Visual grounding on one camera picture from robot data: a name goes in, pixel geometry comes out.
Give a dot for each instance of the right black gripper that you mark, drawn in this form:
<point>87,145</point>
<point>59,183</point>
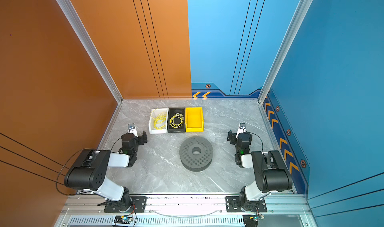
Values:
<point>233,135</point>

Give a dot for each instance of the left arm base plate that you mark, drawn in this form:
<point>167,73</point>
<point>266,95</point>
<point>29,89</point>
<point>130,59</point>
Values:
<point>138,204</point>

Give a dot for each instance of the aluminium mounting rail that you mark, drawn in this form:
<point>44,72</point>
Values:
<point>189,210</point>

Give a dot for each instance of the yellow plastic bin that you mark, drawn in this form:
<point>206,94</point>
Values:
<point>194,119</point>

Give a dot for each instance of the left green circuit board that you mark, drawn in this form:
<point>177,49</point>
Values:
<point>123,221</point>

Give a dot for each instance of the left aluminium corner post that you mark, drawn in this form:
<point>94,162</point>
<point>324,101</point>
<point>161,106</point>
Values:
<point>77,25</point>

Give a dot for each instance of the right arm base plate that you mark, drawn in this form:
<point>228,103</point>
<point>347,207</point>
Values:
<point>234,204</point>

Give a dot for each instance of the grey perforated cable spool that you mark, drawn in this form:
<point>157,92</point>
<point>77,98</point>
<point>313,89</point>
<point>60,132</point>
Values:
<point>196,153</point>

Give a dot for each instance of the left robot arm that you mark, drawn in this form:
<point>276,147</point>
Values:
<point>88,172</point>

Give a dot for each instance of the right circuit board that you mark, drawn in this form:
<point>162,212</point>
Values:
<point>257,217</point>

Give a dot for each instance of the white plastic bin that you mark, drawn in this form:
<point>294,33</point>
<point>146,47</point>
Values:
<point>158,121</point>

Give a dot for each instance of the right aluminium corner post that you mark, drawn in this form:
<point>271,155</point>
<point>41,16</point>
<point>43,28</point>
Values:
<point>294,26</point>

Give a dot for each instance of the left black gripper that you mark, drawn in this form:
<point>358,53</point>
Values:
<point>141,140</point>

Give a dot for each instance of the black plastic bin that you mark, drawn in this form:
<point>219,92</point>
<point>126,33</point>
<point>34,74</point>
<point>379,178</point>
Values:
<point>176,120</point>

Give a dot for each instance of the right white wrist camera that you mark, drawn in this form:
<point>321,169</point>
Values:
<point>241,129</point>

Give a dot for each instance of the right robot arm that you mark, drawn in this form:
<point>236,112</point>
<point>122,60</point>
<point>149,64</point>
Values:
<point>270,171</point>

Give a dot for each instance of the aluminium corner post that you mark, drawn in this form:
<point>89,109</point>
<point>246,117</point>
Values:
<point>77,25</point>
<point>294,26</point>

